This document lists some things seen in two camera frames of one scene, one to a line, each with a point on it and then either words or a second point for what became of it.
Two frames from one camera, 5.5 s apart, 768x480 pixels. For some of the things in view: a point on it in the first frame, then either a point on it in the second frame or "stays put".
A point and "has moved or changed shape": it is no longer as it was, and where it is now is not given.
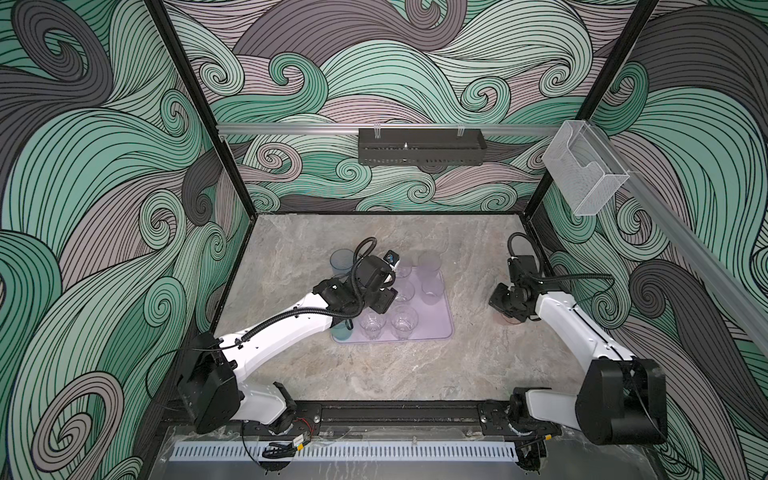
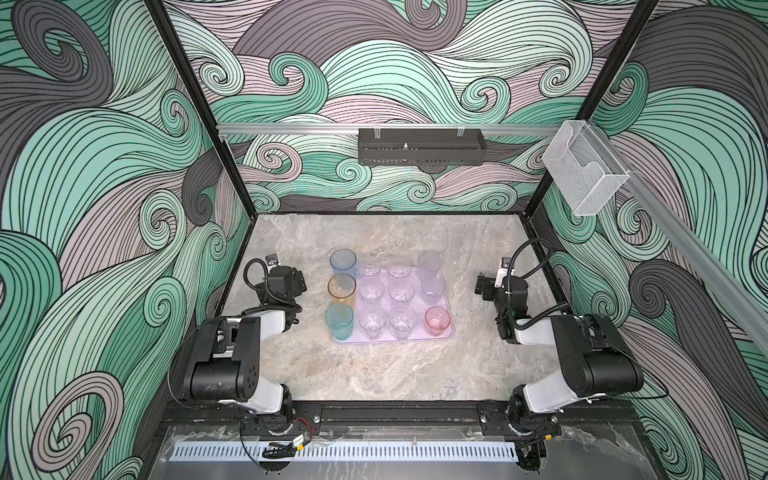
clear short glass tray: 431,289 stays put
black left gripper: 387,296 to 296,282
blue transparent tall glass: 342,261 stays put
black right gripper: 496,301 to 489,285
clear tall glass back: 372,323 stays put
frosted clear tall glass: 430,264 stays put
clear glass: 406,291 stays put
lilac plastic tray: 422,310 stays put
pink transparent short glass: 510,319 has moved or changed shape
